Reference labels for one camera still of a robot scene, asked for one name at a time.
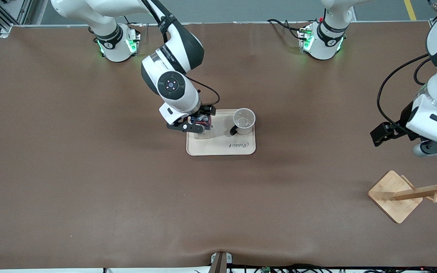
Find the blue milk carton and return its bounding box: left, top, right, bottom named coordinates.
left=191, top=114, right=213, bottom=140

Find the white smiley mug black handle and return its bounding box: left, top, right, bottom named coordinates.
left=230, top=108, right=256, bottom=137

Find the cream rectangular tray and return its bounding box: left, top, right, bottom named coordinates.
left=186, top=109, right=256, bottom=156

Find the wooden mug stand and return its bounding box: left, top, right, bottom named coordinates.
left=367, top=164, right=437, bottom=224

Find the metal table clamp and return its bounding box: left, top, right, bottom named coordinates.
left=211, top=251, right=233, bottom=273

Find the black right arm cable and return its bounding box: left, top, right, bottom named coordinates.
left=141, top=0, right=221, bottom=108

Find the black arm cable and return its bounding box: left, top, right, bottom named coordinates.
left=413, top=56, right=432, bottom=86
left=141, top=0, right=221, bottom=108
left=377, top=54, right=431, bottom=128

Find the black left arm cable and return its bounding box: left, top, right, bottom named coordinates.
left=413, top=56, right=432, bottom=86
left=377, top=54, right=431, bottom=128

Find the black left base cable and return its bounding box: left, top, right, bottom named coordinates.
left=267, top=19, right=303, bottom=41

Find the black base cable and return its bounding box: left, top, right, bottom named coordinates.
left=267, top=19, right=303, bottom=41
left=123, top=15, right=144, bottom=28

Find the black right base cable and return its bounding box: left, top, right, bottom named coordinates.
left=123, top=15, right=144, bottom=28

